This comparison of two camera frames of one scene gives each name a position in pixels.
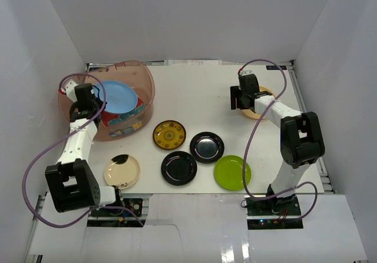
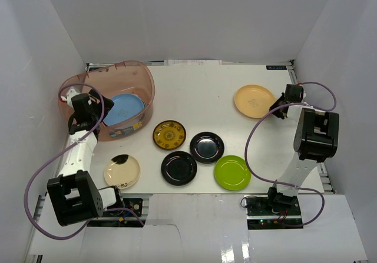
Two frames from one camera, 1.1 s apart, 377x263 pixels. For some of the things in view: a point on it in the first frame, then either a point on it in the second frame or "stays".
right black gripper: x=236 y=92 -> x=275 y=105
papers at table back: x=181 y=62 stays
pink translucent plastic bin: x=128 y=89 stays
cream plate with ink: x=122 y=170 stays
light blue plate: x=120 y=97 -> x=125 y=105
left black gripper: x=96 y=103 stays
